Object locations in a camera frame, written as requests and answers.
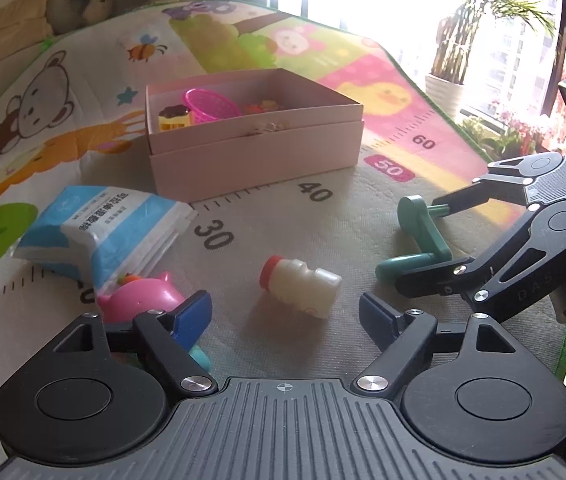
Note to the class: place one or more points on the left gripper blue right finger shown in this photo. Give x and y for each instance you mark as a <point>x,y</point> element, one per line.
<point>404,340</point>

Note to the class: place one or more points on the small white yogurt bottle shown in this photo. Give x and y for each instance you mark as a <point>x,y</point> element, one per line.
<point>291,281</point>

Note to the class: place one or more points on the pink teal squirt toy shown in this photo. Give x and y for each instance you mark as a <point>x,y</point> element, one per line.
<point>135,295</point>

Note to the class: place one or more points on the pink yellow toy cake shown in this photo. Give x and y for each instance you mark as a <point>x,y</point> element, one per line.
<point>175,117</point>

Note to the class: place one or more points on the pink plastic toy basket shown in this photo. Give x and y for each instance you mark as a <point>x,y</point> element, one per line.
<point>209,106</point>

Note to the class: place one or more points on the colourful cartoon play mat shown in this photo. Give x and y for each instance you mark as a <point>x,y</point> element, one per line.
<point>291,218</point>

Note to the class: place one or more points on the red toy camera keychain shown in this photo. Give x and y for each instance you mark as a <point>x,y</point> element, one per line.
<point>265,106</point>

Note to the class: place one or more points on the beige cushion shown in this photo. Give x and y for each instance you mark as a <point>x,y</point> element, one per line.
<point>23,23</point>

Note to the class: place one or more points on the grey neck pillow bear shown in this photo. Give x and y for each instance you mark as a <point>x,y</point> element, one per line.
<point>69,15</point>

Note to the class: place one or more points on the green toy crank handle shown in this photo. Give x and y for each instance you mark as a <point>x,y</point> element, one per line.
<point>417,219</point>

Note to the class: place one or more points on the blue white tissue pack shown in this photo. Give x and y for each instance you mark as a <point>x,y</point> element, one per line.
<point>96,234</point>

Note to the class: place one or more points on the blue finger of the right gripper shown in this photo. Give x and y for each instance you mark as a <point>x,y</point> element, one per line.
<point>511,191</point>
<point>455,277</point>

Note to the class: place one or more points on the potted bamboo plant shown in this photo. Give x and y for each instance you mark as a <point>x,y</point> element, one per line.
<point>456,35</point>

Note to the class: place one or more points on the pink cardboard box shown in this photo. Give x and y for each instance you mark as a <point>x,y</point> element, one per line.
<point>318,130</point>

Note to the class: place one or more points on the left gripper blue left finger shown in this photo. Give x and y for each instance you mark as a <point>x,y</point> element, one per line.
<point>168,346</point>

